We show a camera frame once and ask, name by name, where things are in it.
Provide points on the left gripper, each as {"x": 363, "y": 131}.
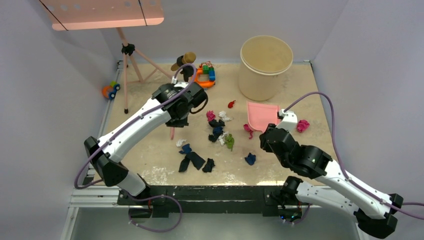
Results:
{"x": 177, "y": 123}

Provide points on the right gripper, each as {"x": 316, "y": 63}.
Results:
{"x": 263, "y": 144}

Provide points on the pink hand brush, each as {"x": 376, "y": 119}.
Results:
{"x": 172, "y": 133}

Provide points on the pink dustpan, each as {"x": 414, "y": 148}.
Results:
{"x": 259, "y": 115}

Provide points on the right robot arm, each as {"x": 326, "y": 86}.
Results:
{"x": 320, "y": 181}

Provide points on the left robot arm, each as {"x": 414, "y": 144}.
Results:
{"x": 169, "y": 105}

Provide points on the white paper scrap left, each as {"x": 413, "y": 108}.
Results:
{"x": 180, "y": 142}

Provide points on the white paper scrap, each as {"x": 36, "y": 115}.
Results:
{"x": 222, "y": 138}
{"x": 180, "y": 142}
{"x": 224, "y": 117}

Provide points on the blue paper scrap bottom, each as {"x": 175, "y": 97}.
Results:
{"x": 250, "y": 159}

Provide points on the blue paper scrap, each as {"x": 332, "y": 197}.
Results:
{"x": 250, "y": 159}
{"x": 217, "y": 131}

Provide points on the magenta paper ball right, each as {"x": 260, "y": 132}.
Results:
{"x": 302, "y": 125}

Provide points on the pink paper scrap right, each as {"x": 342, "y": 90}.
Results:
{"x": 249, "y": 130}

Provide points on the large dark paper scrap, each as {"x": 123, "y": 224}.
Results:
{"x": 217, "y": 123}

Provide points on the black paper scrap left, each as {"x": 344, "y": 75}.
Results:
{"x": 213, "y": 138}

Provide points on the black paper scrap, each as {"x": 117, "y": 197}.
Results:
{"x": 213, "y": 138}
{"x": 209, "y": 166}

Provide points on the blue paper scrap centre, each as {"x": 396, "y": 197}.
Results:
{"x": 217, "y": 131}

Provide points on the blue navy paper strip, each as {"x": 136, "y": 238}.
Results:
{"x": 190, "y": 157}

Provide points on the white paper scrap top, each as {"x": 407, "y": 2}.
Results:
{"x": 224, "y": 117}

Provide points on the green paper scrap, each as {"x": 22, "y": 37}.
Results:
{"x": 229, "y": 141}

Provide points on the white paper scrap centre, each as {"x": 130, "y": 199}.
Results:
{"x": 222, "y": 138}

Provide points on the orange toy block set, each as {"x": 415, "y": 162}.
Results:
{"x": 205, "y": 75}

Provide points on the black paper scrap bottom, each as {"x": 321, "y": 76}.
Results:
{"x": 209, "y": 166}

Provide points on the red paper scrap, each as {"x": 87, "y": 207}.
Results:
{"x": 231, "y": 104}

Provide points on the orange blue toy car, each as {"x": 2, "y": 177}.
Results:
{"x": 110, "y": 91}

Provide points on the beige round bin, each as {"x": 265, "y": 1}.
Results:
{"x": 264, "y": 61}

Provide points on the pink music stand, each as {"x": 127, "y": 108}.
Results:
{"x": 72, "y": 15}

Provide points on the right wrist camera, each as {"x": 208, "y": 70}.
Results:
{"x": 288, "y": 120}

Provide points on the black base frame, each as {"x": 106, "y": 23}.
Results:
{"x": 268, "y": 200}

